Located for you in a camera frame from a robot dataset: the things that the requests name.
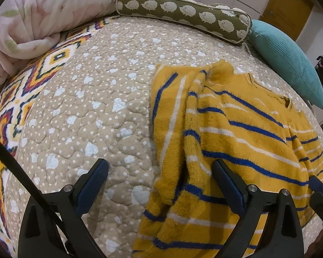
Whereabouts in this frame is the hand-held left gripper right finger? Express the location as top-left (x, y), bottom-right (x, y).
top-left (212, 159), bottom-right (305, 258)

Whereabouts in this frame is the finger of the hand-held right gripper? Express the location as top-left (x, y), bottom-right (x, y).
top-left (309, 175), bottom-right (323, 194)

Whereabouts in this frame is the wooden door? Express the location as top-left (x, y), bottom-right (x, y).
top-left (260, 0), bottom-right (314, 41)

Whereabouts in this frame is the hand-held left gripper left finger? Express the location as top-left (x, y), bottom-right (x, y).
top-left (17, 158), bottom-right (109, 258)

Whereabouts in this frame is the olive hedgehog print bolster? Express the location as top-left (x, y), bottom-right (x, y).
top-left (115, 0), bottom-right (252, 45)

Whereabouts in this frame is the zigzag patterned blanket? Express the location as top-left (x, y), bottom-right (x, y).
top-left (0, 16), bottom-right (121, 249)

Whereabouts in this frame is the yellow striped sweater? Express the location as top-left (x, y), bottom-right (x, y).
top-left (132, 60), bottom-right (323, 258)

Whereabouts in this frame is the black cable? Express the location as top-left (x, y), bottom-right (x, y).
top-left (0, 132), bottom-right (69, 250)

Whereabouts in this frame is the beige dotted quilt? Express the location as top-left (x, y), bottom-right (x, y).
top-left (5, 15), bottom-right (323, 258)

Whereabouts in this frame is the pink floral blanket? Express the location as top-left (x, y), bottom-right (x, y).
top-left (0, 0), bottom-right (151, 97)

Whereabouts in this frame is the teal knitted pillow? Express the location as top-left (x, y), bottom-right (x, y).
top-left (247, 19), bottom-right (323, 111)

